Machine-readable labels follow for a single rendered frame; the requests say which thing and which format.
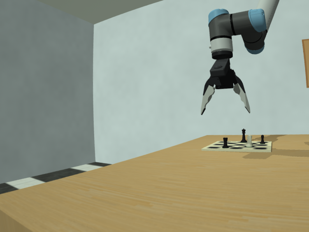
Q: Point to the black and cream chessboard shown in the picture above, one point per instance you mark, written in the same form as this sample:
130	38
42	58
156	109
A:
239	146

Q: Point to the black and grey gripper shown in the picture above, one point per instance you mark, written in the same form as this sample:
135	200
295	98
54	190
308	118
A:
224	82

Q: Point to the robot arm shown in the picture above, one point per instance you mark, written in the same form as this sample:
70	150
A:
252	25

